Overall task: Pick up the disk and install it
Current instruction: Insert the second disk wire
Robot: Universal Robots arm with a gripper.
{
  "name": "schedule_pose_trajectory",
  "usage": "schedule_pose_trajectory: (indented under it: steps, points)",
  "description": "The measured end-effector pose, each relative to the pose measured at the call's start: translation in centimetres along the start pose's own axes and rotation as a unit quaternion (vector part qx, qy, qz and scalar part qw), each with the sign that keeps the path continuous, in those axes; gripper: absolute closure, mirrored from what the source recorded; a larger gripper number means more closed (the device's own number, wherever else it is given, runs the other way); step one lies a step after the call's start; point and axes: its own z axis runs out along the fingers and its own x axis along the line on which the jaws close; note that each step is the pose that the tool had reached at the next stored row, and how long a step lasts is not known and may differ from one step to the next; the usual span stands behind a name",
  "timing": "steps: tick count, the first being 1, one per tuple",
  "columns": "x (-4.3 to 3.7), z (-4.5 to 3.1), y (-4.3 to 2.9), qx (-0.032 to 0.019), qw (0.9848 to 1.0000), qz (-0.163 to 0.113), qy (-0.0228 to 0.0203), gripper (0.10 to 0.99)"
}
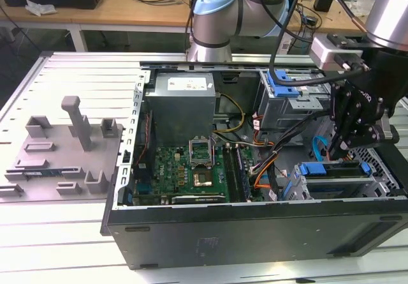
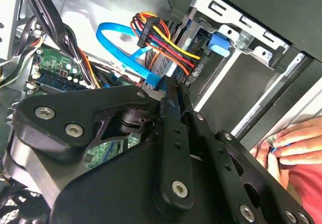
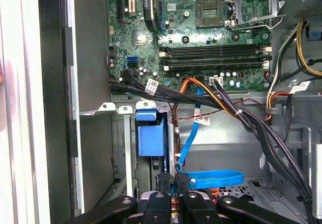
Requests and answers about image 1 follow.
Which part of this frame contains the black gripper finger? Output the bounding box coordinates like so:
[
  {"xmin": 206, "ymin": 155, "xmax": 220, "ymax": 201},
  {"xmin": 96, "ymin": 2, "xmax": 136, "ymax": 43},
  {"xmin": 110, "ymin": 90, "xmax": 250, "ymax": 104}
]
[
  {"xmin": 335, "ymin": 126, "xmax": 383, "ymax": 161},
  {"xmin": 328, "ymin": 81, "xmax": 351, "ymax": 161}
]

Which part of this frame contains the blue data wire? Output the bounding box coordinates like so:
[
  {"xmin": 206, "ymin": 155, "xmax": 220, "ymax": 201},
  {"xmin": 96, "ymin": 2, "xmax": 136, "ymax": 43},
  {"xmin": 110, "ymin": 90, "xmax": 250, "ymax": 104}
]
[{"xmin": 311, "ymin": 135, "xmax": 330, "ymax": 162}]

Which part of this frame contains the hard disk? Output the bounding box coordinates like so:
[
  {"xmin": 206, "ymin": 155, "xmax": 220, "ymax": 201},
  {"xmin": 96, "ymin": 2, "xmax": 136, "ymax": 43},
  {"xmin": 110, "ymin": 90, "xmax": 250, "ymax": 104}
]
[{"xmin": 284, "ymin": 161, "xmax": 371, "ymax": 201}]

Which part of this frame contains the metal disk bay cage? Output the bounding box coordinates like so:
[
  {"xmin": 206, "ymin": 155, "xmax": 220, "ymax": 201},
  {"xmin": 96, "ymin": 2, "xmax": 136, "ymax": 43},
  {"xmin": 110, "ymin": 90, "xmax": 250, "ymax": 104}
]
[{"xmin": 282, "ymin": 161, "xmax": 401, "ymax": 202}]

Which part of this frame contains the metal optical drive cage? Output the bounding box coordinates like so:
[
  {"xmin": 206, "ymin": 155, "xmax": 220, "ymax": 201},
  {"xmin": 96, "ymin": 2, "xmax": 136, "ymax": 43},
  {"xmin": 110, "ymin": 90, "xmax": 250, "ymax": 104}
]
[{"xmin": 256, "ymin": 70, "xmax": 334, "ymax": 131}]

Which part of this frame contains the blue plastic drive latch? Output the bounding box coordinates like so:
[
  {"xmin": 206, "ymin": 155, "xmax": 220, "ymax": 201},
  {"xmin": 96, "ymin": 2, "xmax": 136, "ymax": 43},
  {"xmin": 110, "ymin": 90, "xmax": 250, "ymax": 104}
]
[{"xmin": 266, "ymin": 69, "xmax": 300, "ymax": 98}]

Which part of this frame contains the clear plastic bag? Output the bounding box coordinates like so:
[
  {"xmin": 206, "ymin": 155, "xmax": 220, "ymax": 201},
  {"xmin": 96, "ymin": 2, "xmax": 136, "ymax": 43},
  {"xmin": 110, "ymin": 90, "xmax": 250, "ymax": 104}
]
[{"xmin": 350, "ymin": 0, "xmax": 379, "ymax": 19}]

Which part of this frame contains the small black container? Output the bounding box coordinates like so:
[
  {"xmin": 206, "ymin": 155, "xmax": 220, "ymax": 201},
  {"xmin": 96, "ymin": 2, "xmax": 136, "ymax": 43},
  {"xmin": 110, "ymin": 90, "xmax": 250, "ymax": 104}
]
[{"xmin": 314, "ymin": 0, "xmax": 335, "ymax": 13}]

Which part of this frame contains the metal socket cover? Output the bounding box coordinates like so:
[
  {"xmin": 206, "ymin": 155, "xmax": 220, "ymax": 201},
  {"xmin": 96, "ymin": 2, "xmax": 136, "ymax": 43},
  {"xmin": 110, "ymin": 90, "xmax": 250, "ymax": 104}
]
[{"xmin": 188, "ymin": 135, "xmax": 214, "ymax": 168}]

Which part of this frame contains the CPU socket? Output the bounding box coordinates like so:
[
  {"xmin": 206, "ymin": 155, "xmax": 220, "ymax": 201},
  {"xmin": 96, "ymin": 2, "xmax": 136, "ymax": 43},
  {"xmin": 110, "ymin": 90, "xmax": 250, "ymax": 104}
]
[{"xmin": 192, "ymin": 166, "xmax": 214, "ymax": 188}]

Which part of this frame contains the grey power supply unit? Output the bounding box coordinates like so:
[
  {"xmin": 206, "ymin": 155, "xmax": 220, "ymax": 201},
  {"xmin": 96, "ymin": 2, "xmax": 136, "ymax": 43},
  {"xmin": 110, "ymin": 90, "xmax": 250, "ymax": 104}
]
[{"xmin": 145, "ymin": 72, "xmax": 221, "ymax": 144}]

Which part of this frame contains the black graphics card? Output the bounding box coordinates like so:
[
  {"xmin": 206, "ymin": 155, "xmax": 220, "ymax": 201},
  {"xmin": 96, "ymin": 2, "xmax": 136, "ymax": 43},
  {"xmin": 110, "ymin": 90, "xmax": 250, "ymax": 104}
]
[{"xmin": 170, "ymin": 194, "xmax": 226, "ymax": 205}]

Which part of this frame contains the black open PC case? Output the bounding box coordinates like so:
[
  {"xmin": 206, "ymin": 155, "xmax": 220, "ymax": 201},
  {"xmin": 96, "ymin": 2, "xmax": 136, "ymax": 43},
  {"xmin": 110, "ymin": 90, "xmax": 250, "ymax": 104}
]
[{"xmin": 100, "ymin": 61, "xmax": 408, "ymax": 271}]

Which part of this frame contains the green motherboard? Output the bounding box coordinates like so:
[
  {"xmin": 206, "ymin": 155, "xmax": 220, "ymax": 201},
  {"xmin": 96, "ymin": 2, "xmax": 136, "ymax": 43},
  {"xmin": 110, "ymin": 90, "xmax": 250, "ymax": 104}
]
[{"xmin": 132, "ymin": 143, "xmax": 265, "ymax": 205}]

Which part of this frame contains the grey parts rack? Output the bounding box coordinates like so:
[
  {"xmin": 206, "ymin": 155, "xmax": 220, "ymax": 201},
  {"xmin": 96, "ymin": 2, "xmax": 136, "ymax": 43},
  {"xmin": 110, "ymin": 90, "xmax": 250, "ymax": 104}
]
[{"xmin": 0, "ymin": 95, "xmax": 125, "ymax": 204}]

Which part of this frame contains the wooden desk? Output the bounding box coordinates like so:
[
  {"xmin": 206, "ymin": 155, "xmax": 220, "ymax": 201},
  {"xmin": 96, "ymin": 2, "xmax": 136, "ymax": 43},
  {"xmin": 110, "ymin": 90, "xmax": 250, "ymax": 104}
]
[{"xmin": 0, "ymin": 0, "xmax": 370, "ymax": 42}]

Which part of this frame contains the green RAM stick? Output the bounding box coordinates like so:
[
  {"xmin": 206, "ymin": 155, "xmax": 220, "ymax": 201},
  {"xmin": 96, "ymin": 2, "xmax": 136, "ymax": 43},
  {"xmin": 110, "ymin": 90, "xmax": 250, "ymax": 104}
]
[{"xmin": 24, "ymin": 168, "xmax": 61, "ymax": 177}]

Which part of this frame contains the crumpled clear plastic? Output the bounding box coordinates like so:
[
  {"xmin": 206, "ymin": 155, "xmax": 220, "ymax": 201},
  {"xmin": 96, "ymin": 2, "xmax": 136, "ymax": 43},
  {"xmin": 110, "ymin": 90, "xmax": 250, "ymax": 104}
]
[{"xmin": 25, "ymin": 0, "xmax": 57, "ymax": 17}]

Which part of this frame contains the black cable bundle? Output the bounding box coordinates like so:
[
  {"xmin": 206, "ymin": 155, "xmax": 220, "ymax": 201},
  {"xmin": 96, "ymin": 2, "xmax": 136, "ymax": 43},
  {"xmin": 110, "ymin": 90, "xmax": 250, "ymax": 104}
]
[{"xmin": 269, "ymin": 108, "xmax": 334, "ymax": 157}]

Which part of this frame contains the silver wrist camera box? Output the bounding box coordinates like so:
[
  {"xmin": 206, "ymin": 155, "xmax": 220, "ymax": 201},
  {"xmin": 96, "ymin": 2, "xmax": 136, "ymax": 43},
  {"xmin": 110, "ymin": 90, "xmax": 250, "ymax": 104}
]
[{"xmin": 310, "ymin": 34, "xmax": 372, "ymax": 73}]

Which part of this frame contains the black camera cable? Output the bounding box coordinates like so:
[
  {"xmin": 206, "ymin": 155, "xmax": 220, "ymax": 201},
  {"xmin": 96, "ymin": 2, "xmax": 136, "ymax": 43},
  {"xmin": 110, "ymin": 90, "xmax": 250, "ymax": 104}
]
[{"xmin": 267, "ymin": 0, "xmax": 366, "ymax": 87}]

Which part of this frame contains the multicolour wire bundle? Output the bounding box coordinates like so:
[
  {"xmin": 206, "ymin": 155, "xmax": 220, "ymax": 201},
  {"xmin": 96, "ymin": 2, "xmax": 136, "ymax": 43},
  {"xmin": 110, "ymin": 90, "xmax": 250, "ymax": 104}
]
[{"xmin": 250, "ymin": 154, "xmax": 280, "ymax": 191}]

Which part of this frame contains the yellow wire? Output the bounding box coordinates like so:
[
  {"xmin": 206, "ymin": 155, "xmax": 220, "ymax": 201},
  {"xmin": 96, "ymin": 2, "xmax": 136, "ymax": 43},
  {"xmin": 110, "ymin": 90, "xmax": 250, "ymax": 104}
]
[{"xmin": 212, "ymin": 93, "xmax": 246, "ymax": 135}]

